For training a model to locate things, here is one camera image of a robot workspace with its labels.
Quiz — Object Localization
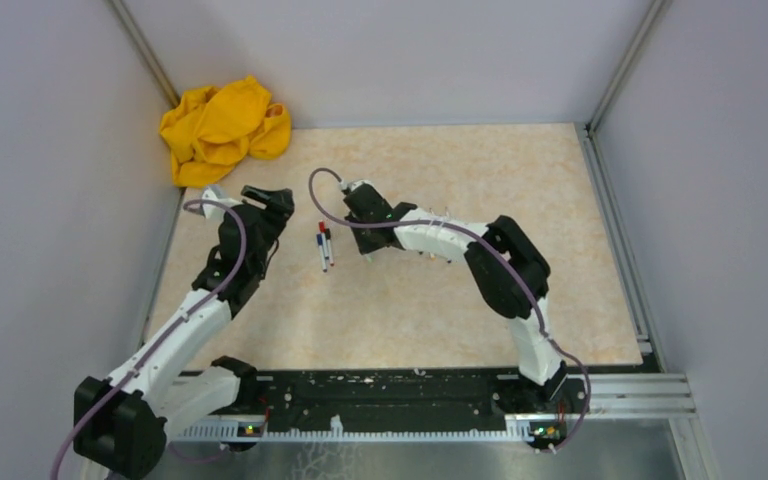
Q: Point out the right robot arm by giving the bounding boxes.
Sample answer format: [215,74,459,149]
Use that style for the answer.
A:
[340,180,567,412]

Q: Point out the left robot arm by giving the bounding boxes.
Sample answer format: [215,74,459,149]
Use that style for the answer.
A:
[63,185,295,479]

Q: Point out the blue capped white marker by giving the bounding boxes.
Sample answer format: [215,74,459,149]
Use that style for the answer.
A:
[316,232,329,273]

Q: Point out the yellow crumpled cloth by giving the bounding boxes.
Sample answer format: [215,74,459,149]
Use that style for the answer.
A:
[158,75,293,188]

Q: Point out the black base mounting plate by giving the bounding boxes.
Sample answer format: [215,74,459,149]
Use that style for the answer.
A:
[217,367,585,432]

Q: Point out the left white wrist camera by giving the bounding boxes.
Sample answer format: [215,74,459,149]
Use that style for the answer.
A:
[200,184,242,221]

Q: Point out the slotted cable duct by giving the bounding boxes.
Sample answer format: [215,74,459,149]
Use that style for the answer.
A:
[173,420,534,444]

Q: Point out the aluminium frame rail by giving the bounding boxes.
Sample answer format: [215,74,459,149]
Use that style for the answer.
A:
[178,374,697,420]

